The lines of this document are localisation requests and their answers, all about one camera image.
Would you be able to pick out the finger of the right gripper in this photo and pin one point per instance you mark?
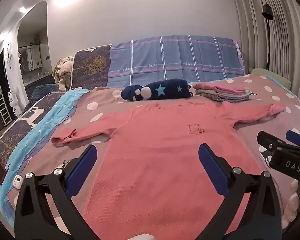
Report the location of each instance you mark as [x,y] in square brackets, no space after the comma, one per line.
[271,143]
[293,137]

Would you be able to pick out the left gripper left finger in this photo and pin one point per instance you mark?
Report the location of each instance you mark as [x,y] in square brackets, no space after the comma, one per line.
[33,217]

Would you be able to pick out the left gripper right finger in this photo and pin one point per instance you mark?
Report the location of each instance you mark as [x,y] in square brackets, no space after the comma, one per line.
[262,216]

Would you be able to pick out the pink children's shirt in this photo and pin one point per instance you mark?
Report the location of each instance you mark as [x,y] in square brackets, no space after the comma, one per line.
[151,180]

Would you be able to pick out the stack of folded patterned clothes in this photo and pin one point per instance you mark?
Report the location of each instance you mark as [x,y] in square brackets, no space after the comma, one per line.
[220,96]

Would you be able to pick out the beige crumpled clothes pile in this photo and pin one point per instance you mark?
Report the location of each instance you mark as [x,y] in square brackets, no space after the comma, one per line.
[62,73]

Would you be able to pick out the pink polka dot duvet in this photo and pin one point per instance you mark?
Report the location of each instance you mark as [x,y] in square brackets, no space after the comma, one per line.
[79,107]

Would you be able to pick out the small white round device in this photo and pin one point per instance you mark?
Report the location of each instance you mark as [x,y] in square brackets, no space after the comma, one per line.
[17,182]

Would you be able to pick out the green pillow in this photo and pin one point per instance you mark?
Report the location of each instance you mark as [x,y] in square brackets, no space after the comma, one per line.
[283,81]

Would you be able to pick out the pink folded garment on stack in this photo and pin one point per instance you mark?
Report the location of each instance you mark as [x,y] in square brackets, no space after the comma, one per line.
[221,87]

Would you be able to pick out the navy star plush garment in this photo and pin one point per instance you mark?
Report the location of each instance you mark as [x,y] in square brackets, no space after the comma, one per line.
[159,90]

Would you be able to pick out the grey pleated curtain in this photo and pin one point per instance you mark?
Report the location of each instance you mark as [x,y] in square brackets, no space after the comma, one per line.
[284,36]

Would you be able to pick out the blue plaid pillow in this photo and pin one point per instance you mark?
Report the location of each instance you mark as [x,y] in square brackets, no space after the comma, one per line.
[188,57]

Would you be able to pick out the white shelf rack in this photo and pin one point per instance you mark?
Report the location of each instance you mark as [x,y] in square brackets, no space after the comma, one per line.
[4,113]

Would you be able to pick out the white cat figurine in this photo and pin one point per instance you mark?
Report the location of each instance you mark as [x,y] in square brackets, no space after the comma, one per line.
[13,100]

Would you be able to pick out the dark teal blanket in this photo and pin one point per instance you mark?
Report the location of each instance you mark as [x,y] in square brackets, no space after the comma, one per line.
[39,93]

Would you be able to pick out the black floor lamp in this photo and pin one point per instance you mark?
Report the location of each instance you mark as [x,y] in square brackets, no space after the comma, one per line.
[268,15]

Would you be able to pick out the dark tree print pillow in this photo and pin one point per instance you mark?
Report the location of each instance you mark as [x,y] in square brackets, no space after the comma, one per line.
[91,67]

